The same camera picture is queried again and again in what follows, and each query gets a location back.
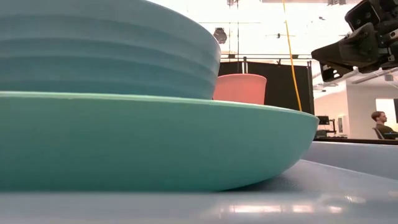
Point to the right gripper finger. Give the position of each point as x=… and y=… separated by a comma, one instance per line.
x=351, y=51
x=342, y=71

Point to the pink plastic cup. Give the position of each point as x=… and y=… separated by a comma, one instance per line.
x=241, y=88

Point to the teal round plate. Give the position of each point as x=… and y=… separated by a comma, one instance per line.
x=140, y=143

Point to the blue ribbed bowl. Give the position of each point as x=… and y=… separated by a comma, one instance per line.
x=93, y=56

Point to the blue plastic tray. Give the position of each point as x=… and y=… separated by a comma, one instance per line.
x=342, y=193

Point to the small black monitor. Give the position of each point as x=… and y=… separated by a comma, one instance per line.
x=324, y=120

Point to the person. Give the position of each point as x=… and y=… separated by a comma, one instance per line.
x=380, y=119

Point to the black partition screen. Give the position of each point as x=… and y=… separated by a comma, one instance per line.
x=280, y=87

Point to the grey office chair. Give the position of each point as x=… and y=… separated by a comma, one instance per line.
x=377, y=134

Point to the white wall cabinet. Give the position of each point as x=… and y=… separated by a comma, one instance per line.
x=343, y=124

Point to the black aluminium table frame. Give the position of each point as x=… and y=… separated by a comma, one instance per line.
x=348, y=141

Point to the ceiling track rail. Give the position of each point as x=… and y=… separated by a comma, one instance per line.
x=264, y=56

